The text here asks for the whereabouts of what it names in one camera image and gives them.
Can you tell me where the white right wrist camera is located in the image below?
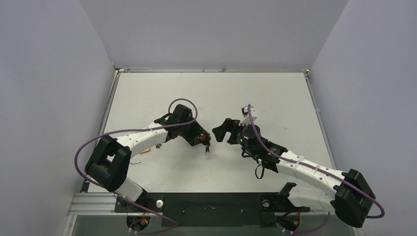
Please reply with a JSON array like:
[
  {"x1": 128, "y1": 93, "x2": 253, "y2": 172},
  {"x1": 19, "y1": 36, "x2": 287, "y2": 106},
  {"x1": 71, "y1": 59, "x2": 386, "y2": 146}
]
[{"x1": 239, "y1": 106, "x2": 258, "y2": 126}]

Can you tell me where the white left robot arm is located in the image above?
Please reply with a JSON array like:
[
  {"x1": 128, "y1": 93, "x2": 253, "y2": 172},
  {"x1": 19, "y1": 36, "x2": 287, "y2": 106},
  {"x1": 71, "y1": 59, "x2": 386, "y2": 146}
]
[{"x1": 85, "y1": 108, "x2": 211, "y2": 211}]

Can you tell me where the large brass padlock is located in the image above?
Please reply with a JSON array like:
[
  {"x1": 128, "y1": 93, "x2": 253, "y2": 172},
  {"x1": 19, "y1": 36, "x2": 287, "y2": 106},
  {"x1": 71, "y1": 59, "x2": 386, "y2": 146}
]
[{"x1": 129, "y1": 148, "x2": 150, "y2": 165}]

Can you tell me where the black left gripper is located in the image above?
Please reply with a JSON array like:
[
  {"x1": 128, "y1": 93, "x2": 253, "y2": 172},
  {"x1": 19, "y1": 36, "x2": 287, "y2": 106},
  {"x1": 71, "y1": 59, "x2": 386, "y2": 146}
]
[{"x1": 179, "y1": 117, "x2": 209, "y2": 146}]

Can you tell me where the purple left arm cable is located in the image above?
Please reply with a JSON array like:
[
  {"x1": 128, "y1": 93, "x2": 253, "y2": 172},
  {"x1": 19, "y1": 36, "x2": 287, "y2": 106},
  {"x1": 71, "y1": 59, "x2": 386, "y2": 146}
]
[{"x1": 74, "y1": 98, "x2": 198, "y2": 235}]

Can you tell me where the black headed key bunch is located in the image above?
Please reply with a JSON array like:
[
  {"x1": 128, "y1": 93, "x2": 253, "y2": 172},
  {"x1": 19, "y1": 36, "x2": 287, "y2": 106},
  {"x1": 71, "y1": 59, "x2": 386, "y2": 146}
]
[{"x1": 203, "y1": 141, "x2": 210, "y2": 155}]

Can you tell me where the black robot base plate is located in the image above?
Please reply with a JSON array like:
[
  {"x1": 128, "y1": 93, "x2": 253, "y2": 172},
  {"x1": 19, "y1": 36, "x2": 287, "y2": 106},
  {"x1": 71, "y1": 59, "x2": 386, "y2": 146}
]
[{"x1": 115, "y1": 192, "x2": 311, "y2": 228}]

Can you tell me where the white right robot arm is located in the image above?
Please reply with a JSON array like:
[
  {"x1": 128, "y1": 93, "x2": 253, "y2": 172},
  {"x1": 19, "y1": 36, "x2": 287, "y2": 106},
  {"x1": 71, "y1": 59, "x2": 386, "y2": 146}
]
[{"x1": 212, "y1": 118, "x2": 376, "y2": 228}]

